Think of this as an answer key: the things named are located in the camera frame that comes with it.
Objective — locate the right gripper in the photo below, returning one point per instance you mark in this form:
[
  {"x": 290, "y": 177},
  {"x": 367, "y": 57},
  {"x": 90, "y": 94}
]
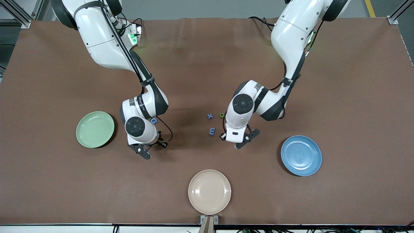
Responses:
[{"x": 160, "y": 143}]

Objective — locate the blue foam letter m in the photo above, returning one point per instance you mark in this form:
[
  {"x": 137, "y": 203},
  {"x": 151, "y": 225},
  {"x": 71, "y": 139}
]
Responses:
[{"x": 212, "y": 131}]

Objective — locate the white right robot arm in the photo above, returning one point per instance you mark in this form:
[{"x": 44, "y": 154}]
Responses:
[{"x": 100, "y": 38}]

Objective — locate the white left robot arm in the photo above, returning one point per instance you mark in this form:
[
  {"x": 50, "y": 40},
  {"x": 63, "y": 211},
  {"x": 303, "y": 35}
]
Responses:
[{"x": 291, "y": 32}]

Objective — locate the beige plate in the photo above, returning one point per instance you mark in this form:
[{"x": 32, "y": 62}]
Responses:
[{"x": 209, "y": 192}]

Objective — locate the light green plate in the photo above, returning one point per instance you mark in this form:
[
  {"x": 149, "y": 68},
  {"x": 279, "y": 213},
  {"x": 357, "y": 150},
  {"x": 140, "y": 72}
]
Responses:
[{"x": 95, "y": 129}]

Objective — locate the blue plate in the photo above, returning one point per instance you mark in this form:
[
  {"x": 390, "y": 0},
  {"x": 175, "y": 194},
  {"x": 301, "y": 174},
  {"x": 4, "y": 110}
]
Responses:
[{"x": 300, "y": 161}]

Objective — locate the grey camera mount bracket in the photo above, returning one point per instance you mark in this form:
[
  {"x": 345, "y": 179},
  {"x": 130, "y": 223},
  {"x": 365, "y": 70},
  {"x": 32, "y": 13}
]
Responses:
[{"x": 209, "y": 226}]

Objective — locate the black table edge rail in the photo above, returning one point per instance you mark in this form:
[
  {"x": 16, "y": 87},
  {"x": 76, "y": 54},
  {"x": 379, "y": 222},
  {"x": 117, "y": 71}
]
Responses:
[{"x": 291, "y": 226}]

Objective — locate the aluminium frame profile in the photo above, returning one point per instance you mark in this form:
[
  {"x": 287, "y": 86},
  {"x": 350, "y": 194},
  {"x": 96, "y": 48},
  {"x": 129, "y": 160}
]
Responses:
[
  {"x": 393, "y": 20},
  {"x": 26, "y": 23}
]

